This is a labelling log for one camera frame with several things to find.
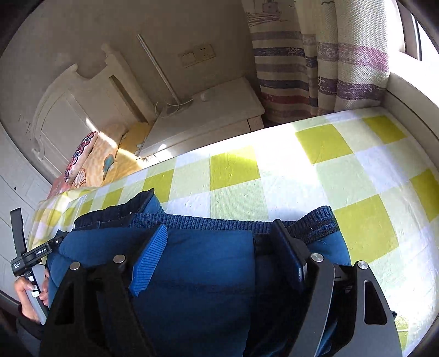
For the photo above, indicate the pink pillow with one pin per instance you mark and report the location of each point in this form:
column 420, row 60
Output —
column 59, row 186

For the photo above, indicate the yellow checked bed sheet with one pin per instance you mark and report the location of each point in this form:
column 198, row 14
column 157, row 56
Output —
column 364, row 164

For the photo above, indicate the white nightstand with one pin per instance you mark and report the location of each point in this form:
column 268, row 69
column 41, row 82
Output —
column 233, row 109

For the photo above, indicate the orange cartoon blanket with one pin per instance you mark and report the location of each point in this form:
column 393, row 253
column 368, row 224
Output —
column 101, row 158

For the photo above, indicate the white desk lamp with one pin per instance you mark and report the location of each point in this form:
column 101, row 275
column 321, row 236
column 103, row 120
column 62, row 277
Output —
column 170, row 108

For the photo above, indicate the blue puffer jacket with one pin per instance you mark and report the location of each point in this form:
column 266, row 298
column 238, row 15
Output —
column 218, row 289

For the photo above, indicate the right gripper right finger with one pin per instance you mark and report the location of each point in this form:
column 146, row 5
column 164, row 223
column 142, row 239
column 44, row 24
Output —
column 312, row 276

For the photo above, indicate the patterned red blue pillow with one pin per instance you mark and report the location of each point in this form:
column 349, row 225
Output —
column 79, row 157

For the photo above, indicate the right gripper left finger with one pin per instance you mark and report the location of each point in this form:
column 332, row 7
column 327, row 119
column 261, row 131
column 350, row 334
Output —
column 132, row 276

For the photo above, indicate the yellow pillow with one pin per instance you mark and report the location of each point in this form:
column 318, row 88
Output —
column 127, row 159

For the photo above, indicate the wall socket panel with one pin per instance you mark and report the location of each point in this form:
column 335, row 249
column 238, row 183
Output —
column 196, row 55

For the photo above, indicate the striped cartoon curtain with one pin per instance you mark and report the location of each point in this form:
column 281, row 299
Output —
column 318, row 57

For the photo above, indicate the white wooden headboard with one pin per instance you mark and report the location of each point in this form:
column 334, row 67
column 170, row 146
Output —
column 72, row 106

